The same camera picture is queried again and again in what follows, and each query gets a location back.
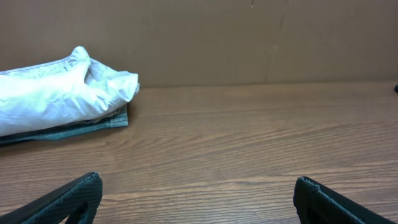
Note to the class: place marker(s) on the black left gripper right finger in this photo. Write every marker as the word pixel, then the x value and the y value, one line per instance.
pixel 317 204

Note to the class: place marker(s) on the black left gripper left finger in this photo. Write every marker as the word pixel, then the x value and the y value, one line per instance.
pixel 75 202

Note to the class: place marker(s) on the folded light blue jeans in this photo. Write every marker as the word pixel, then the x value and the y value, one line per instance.
pixel 116 119

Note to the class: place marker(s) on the folded white garment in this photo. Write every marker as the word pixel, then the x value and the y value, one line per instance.
pixel 71 90

